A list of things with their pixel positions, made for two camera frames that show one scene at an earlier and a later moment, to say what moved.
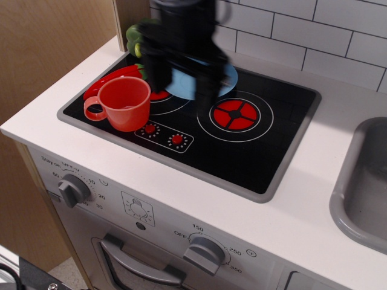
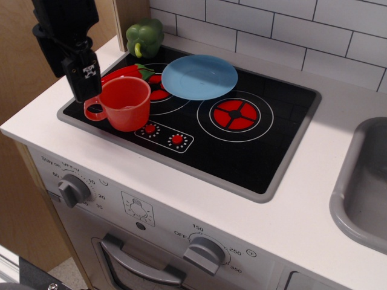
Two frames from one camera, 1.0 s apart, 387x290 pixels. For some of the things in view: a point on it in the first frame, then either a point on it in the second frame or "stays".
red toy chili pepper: x=136 y=70 stays
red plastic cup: x=126 y=101 stays
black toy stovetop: x=245 y=140 stays
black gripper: x=185 y=34 -> x=61 y=32
